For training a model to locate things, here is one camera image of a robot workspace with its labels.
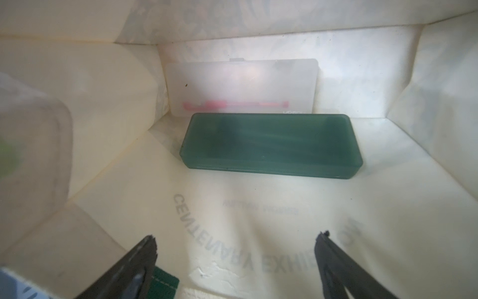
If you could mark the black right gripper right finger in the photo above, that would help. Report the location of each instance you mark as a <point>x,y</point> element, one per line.
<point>341,276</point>

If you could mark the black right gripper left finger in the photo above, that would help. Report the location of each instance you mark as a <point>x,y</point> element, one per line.
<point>130,277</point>

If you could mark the dark green case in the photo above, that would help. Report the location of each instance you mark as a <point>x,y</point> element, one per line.
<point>309,145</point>

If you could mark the translucent case with pink mark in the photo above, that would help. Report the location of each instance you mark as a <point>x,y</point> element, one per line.
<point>274,86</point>

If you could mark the cream canvas tote bag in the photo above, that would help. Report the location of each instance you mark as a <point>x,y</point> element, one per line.
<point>90,142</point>

